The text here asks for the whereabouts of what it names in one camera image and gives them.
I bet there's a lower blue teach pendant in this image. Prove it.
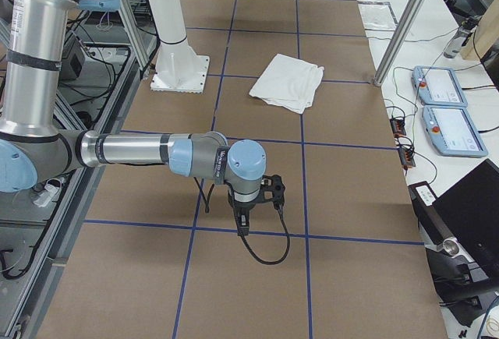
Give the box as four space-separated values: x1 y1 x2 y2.
422 105 488 157

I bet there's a black device with label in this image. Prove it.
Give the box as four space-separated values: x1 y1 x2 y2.
408 181 473 263

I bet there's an upper blue teach pendant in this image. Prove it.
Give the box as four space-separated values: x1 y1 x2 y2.
412 65 468 108

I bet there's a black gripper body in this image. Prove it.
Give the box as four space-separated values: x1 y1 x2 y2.
228 192 259 218

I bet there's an orange circuit board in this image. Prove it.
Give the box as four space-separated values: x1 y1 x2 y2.
398 146 416 170
390 118 406 138

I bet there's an orange circuit board lower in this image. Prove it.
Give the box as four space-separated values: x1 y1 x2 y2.
398 146 416 170

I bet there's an aluminium frame post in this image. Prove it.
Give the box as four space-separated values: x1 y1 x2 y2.
373 0 425 87

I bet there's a blue teach pendant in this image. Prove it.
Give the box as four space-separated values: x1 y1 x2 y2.
422 105 488 157
412 65 468 108

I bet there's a white long sleeve printed shirt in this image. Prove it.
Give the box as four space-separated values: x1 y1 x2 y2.
249 54 324 115

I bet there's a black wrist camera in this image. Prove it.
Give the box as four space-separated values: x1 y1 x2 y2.
259 175 285 211

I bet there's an orange circuit board upper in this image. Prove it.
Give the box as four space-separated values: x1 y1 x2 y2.
390 118 406 138

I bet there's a grey electronics box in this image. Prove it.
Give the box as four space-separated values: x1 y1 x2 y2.
59 38 85 80

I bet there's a white power strip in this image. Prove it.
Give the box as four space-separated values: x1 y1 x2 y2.
32 178 63 207

